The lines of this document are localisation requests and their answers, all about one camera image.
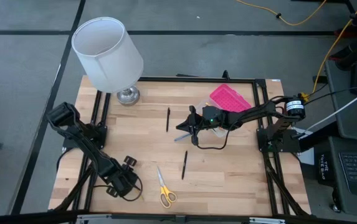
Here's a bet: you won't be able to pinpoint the blue pen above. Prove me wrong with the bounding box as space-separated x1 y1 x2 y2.
174 133 193 142

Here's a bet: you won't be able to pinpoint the black tote bag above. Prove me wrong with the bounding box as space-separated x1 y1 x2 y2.
315 149 338 189

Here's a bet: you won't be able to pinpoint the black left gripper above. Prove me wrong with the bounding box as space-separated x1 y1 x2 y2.
103 154 142 198

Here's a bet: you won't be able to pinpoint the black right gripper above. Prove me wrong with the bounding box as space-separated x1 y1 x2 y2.
176 105 227 146

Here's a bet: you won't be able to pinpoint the yellow grey scissors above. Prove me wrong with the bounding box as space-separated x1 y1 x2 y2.
156 166 178 209

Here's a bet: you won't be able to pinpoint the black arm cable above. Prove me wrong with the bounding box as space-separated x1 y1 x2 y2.
193 124 238 151
92 172 144 202

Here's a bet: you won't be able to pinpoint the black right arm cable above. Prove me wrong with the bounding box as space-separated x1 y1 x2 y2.
193 124 238 151

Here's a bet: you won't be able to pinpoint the silver frame bracket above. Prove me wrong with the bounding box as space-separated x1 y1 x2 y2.
75 213 113 224
248 217 287 224

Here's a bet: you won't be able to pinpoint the black aluminium table frame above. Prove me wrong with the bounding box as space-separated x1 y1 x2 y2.
0 76 353 224

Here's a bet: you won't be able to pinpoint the white cable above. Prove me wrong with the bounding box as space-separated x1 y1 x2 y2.
302 92 357 134

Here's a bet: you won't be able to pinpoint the clear box with pink lid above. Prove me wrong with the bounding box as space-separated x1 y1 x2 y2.
193 83 252 139

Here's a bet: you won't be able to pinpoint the white shade silver table lamp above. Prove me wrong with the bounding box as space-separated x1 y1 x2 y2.
71 16 145 106

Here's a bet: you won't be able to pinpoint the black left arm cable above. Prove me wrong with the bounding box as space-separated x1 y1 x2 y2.
92 172 144 202

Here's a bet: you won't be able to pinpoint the black side desk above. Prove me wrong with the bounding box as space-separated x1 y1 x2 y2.
323 58 357 218

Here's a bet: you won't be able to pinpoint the yellow extension cable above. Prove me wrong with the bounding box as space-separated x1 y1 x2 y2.
234 0 328 27
299 0 357 103

